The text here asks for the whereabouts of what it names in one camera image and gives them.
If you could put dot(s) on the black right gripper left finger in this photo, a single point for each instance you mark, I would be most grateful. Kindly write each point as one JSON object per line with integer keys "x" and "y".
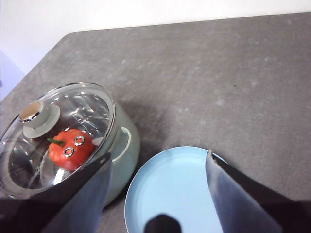
{"x": 60, "y": 208}

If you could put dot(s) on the orange toy pumpkin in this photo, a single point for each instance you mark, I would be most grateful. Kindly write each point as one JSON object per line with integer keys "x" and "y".
{"x": 73, "y": 150}

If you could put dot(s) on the blue plate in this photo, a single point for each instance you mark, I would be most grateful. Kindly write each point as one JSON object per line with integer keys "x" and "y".
{"x": 170, "y": 184}

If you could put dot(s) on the glass steamer lid with knob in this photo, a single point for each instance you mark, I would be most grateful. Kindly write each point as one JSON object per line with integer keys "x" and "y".
{"x": 39, "y": 116}

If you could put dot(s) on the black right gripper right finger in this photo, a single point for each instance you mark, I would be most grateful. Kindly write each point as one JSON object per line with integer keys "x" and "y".
{"x": 255, "y": 208}

